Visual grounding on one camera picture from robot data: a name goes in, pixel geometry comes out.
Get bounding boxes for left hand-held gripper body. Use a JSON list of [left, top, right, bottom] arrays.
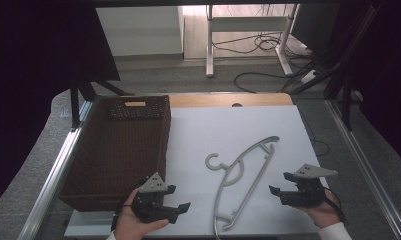
[[132, 172, 172, 224]]

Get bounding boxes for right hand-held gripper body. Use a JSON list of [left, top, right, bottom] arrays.
[[279, 163, 339, 208]]

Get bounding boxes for brown woven basket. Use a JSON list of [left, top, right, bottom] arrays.
[[58, 95, 172, 213]]

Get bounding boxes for grey plastic clothes hanger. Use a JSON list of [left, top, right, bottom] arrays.
[[205, 135, 281, 240]]

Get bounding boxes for person's right hand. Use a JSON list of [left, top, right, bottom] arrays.
[[294, 189, 343, 230]]

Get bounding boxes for person's left hand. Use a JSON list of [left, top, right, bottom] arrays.
[[114, 188, 171, 240]]

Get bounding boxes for white table sheet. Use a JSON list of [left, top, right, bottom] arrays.
[[64, 104, 330, 238]]

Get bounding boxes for black metal stand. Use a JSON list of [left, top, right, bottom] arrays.
[[289, 3, 382, 132], [69, 72, 135, 132]]

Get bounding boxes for white power strip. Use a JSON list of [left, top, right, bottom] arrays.
[[300, 69, 320, 85]]

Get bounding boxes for black curtain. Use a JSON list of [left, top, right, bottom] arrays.
[[334, 0, 401, 171], [0, 0, 121, 215]]

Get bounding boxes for white cabinet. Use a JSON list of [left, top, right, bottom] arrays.
[[95, 5, 185, 57]]

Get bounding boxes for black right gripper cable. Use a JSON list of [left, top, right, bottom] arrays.
[[323, 186, 350, 226]]

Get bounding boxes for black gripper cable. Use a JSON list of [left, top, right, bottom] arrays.
[[110, 179, 148, 233], [323, 186, 350, 226]]

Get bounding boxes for thin black cable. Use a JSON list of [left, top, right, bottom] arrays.
[[299, 111, 331, 157]]

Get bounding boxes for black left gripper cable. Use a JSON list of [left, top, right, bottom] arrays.
[[110, 179, 148, 233]]

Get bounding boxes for aluminium rail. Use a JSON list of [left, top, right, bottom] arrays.
[[17, 99, 97, 240], [325, 99, 401, 240]]

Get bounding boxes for black floor cable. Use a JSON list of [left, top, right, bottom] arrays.
[[233, 71, 291, 94]]

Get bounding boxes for black cable bundle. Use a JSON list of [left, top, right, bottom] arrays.
[[211, 30, 291, 55]]

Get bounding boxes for white desk frame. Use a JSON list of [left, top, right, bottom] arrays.
[[205, 3, 301, 79]]

